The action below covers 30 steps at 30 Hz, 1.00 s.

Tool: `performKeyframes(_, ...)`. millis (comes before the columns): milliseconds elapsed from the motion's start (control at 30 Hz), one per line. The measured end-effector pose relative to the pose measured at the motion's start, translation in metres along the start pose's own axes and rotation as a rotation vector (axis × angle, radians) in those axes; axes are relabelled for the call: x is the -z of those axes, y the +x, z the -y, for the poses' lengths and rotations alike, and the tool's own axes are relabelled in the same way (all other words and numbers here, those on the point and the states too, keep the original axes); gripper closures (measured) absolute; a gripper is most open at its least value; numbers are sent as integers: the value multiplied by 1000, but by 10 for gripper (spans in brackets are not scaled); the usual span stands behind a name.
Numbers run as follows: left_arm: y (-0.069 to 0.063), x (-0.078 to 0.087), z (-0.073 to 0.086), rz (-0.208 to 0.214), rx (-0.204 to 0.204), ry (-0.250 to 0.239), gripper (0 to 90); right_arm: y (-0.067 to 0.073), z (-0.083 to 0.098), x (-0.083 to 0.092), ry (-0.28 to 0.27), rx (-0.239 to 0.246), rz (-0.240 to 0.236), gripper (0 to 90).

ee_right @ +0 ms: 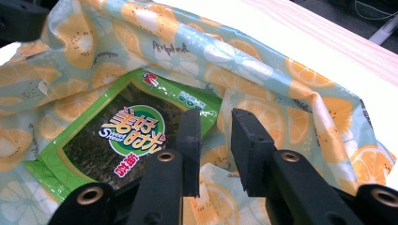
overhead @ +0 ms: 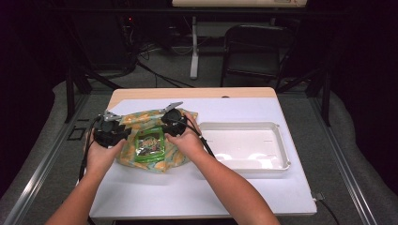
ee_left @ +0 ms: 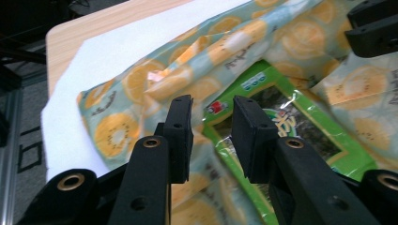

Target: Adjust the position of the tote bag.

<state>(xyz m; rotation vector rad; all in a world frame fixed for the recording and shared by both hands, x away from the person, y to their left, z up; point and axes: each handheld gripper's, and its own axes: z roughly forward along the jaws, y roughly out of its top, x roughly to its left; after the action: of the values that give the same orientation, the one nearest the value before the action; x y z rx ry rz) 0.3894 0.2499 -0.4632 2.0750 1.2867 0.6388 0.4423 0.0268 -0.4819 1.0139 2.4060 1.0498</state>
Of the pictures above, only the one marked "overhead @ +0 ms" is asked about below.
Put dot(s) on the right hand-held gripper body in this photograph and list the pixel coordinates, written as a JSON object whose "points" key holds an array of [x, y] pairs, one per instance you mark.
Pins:
{"points": [[175, 122]]}

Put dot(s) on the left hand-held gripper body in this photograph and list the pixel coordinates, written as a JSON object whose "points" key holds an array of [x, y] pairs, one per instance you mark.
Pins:
{"points": [[108, 131]]}

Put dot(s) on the green snack packet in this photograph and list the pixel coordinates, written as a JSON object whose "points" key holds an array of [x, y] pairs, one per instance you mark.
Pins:
{"points": [[149, 145]]}

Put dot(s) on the white plastic tray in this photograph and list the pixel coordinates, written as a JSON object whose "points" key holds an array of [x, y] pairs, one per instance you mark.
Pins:
{"points": [[247, 143]]}

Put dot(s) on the person's right hand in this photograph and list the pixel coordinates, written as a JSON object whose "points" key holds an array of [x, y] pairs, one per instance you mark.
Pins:
{"points": [[189, 145]]}

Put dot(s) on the person's left hand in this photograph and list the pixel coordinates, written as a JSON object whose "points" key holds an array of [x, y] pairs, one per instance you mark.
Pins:
{"points": [[98, 159]]}

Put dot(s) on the wooden table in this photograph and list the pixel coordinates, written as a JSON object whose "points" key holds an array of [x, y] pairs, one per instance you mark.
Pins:
{"points": [[187, 92]]}

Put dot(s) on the black metal stand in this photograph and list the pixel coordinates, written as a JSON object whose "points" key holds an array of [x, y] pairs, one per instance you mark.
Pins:
{"points": [[70, 93], [327, 100]]}

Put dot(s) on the white table mat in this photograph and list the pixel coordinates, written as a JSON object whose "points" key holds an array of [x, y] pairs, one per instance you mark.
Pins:
{"points": [[150, 193]]}

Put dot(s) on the white desk leg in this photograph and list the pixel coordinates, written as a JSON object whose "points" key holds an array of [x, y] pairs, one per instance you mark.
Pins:
{"points": [[194, 56]]}

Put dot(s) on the dark computer tower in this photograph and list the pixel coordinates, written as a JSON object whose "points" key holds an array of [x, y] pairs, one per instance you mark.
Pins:
{"points": [[103, 43]]}

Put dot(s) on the black folding chair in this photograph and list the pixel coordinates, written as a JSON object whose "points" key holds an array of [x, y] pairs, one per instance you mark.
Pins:
{"points": [[256, 62]]}

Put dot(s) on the beige desk top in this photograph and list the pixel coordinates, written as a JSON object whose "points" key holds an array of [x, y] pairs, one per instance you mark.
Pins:
{"points": [[237, 3]]}

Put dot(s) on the aluminium floor rail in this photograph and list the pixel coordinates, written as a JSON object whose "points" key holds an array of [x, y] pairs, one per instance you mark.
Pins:
{"points": [[47, 162], [341, 156]]}

